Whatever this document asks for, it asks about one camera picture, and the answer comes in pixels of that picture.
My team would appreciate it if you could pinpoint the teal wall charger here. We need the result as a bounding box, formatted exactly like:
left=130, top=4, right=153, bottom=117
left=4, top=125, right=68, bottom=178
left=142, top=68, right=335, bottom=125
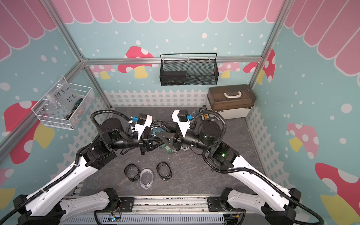
left=151, top=127, right=164, bottom=136

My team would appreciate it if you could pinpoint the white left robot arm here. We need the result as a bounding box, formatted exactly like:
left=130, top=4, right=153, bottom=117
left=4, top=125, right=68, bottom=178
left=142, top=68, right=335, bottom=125
left=11, top=110, right=152, bottom=225

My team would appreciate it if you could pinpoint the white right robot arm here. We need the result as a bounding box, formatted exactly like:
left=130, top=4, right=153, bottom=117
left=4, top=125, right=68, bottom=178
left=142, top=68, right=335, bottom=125
left=155, top=121, right=301, bottom=225

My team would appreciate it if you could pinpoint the black box in basket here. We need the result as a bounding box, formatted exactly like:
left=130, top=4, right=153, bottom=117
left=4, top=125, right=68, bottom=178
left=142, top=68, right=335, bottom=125
left=159, top=71, right=187, bottom=86

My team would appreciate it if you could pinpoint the brown lid storage box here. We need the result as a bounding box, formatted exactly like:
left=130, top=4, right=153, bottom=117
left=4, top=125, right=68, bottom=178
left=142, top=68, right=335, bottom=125
left=206, top=84, right=257, bottom=119

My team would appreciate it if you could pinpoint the green tool in basket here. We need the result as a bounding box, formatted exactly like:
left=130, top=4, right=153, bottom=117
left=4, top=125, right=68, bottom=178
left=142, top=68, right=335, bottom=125
left=64, top=98, right=83, bottom=120

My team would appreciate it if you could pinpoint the clear labelled plastic bag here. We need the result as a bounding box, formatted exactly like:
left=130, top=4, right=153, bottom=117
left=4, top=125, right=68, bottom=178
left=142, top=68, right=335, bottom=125
left=41, top=78, right=83, bottom=119

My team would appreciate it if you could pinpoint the green wall charger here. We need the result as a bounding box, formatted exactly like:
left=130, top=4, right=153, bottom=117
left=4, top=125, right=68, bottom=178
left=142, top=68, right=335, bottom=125
left=165, top=146, right=173, bottom=154

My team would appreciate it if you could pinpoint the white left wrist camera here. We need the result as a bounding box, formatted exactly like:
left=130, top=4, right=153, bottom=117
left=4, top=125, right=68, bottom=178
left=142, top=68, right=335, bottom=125
left=131, top=113, right=153, bottom=140

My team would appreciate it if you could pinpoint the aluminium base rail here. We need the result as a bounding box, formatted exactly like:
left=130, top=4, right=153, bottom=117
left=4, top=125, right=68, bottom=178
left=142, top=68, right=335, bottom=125
left=63, top=195, right=243, bottom=225

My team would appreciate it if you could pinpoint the black wire mesh wall basket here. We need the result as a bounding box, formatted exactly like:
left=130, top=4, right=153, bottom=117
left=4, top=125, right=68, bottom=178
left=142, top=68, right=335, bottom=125
left=160, top=52, right=219, bottom=86

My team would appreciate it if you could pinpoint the white wire wall basket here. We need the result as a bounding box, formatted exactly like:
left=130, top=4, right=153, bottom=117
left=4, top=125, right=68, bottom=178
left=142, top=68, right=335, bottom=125
left=32, top=77, right=95, bottom=130

